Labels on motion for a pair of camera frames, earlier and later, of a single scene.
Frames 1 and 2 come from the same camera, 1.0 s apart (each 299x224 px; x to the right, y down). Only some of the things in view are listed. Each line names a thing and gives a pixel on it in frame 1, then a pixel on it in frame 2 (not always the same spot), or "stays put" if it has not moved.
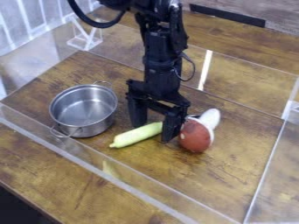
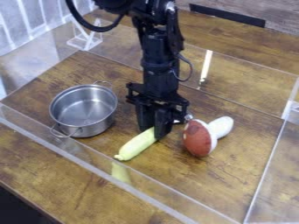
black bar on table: [229, 16] stays put
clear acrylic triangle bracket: [87, 37] stays put
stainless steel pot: [82, 109] stays put
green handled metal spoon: [137, 134] → [144, 139]
